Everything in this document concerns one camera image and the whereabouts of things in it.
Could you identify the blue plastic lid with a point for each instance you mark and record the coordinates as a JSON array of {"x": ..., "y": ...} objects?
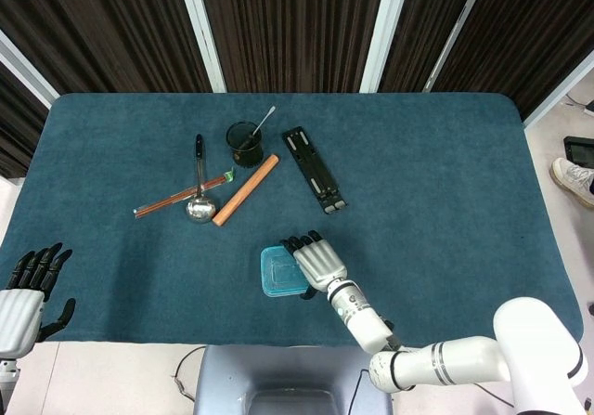
[{"x": 278, "y": 271}]

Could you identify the grey robot torso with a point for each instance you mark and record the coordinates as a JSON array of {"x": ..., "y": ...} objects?
[{"x": 223, "y": 378}]

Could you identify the white sneaker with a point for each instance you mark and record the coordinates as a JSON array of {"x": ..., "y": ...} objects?
[{"x": 571, "y": 176}]

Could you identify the black floor tray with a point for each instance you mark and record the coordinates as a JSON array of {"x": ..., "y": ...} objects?
[{"x": 580, "y": 150}]

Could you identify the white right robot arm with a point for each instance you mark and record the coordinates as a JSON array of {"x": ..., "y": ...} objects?
[{"x": 464, "y": 359}]

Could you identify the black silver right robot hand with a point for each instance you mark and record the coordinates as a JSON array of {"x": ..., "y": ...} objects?
[{"x": 320, "y": 264}]

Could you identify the wooden rolling pin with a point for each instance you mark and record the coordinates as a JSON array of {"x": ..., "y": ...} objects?
[{"x": 246, "y": 190}]

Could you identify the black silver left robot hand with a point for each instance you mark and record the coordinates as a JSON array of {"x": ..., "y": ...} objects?
[{"x": 18, "y": 315}]

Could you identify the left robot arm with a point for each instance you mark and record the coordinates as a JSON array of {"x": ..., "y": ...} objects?
[{"x": 8, "y": 373}]

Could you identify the black folding laptop stand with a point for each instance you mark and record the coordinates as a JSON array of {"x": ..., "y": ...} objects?
[{"x": 315, "y": 171}]

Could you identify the dark slatted partition panel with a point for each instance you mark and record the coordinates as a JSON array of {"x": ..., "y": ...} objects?
[
  {"x": 292, "y": 25},
  {"x": 520, "y": 39},
  {"x": 93, "y": 25},
  {"x": 417, "y": 39},
  {"x": 14, "y": 132}
]

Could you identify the teal table cloth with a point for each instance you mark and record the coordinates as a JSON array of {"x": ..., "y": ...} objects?
[{"x": 417, "y": 178}]

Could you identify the packaged brown chopsticks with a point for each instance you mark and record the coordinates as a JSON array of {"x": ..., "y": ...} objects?
[{"x": 160, "y": 204}]

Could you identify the black mesh pen holder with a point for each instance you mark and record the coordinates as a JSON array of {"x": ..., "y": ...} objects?
[{"x": 246, "y": 155}]

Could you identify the clear plastic container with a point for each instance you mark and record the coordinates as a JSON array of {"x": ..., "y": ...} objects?
[{"x": 284, "y": 276}]

